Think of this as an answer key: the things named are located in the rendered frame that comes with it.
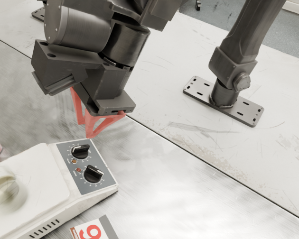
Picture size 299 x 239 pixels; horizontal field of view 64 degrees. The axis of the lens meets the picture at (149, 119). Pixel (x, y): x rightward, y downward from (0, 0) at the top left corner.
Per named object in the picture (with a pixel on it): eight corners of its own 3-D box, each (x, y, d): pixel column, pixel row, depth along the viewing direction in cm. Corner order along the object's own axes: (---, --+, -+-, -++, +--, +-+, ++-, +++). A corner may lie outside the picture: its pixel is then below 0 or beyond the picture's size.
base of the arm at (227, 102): (268, 107, 50) (278, 88, 53) (185, 69, 56) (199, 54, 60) (254, 129, 56) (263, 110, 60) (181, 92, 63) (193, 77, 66)
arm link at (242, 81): (239, 78, 47) (261, 70, 48) (213, 52, 51) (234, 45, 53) (230, 99, 52) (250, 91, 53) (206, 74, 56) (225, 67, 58)
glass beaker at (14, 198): (-8, 220, 35) (-43, 203, 28) (-1, 185, 38) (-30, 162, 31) (34, 214, 36) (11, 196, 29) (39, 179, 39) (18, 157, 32)
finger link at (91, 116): (77, 150, 38) (96, 105, 33) (60, 120, 41) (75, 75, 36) (111, 143, 43) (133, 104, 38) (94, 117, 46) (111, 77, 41)
